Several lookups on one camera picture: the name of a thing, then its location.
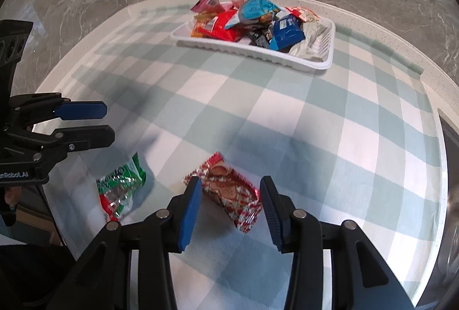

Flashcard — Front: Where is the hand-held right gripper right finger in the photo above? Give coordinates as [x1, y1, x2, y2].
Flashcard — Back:
[259, 176, 417, 310]

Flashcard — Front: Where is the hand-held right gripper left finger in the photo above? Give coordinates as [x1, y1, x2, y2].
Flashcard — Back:
[48, 176, 204, 310]

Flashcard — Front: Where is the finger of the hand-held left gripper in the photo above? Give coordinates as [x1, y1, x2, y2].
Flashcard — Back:
[9, 92, 107, 125]
[7, 124, 115, 168]

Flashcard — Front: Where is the red and white snack packet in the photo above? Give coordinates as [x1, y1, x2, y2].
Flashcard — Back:
[184, 151, 262, 235]

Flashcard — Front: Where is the white plastic tray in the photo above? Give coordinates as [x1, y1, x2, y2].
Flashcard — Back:
[171, 2, 336, 71]

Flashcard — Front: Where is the pile of mixed snacks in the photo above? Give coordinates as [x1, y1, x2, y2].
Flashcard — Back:
[190, 0, 332, 61]

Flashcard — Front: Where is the person's left hand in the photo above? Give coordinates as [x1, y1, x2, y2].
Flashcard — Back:
[4, 186, 23, 214]

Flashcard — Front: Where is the green snack packet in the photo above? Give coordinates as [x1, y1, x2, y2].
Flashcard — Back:
[96, 152, 147, 223]

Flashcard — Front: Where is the green checked tablecloth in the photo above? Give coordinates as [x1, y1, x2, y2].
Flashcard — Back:
[34, 3, 449, 310]

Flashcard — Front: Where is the dark glossy object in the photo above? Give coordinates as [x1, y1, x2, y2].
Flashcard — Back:
[437, 108, 459, 308]

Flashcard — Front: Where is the light blue snack packet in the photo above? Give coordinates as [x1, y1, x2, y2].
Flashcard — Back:
[238, 0, 282, 24]

